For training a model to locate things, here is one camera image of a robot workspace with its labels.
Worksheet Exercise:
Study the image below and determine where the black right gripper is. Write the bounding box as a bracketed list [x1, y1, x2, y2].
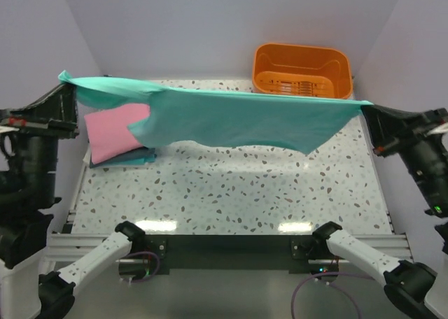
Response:
[359, 98, 448, 208]

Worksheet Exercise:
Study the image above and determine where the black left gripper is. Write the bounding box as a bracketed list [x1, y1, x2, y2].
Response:
[0, 76, 82, 203]

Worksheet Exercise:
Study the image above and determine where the mint green t-shirt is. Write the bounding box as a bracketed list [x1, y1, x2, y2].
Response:
[58, 71, 373, 155]

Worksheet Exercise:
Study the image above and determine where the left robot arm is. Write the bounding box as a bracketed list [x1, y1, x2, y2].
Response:
[1, 84, 145, 318]

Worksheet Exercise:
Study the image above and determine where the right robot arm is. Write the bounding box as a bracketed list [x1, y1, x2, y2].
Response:
[311, 105, 447, 318]

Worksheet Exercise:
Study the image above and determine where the folded pink t-shirt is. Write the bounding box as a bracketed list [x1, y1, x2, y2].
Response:
[84, 104, 150, 164]

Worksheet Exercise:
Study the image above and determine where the orange plastic basket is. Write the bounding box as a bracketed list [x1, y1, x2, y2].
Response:
[252, 43, 353, 99]

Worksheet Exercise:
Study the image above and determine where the folded turquoise t-shirt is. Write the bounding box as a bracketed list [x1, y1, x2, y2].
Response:
[98, 155, 157, 168]

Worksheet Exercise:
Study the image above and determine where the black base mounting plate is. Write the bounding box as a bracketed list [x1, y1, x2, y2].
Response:
[118, 235, 344, 279]

